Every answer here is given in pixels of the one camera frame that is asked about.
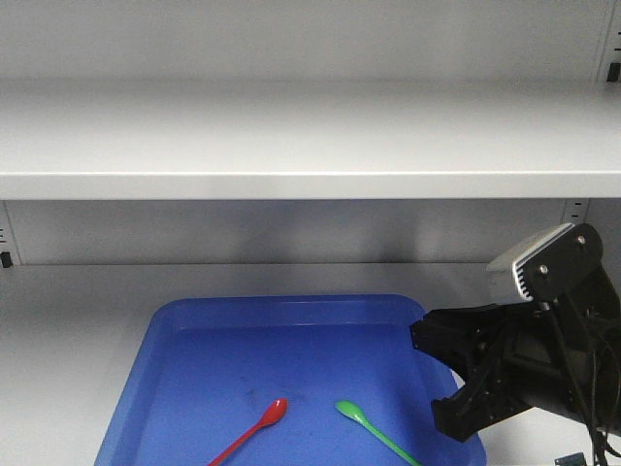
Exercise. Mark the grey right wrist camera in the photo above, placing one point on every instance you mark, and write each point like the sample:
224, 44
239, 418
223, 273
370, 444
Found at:
546, 265

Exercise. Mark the green plastic spoon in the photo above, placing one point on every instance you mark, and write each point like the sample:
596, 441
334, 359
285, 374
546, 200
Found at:
354, 412

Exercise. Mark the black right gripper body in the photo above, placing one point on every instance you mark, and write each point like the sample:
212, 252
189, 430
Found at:
558, 346

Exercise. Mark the white cabinet shelf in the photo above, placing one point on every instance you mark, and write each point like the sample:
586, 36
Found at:
149, 140

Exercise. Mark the blue plastic tray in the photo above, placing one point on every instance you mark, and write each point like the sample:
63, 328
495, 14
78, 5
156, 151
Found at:
208, 368

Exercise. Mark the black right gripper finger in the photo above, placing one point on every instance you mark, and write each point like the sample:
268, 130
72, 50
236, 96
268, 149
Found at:
469, 341
470, 412

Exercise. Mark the red plastic spoon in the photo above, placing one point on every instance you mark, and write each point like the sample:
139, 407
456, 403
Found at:
273, 414

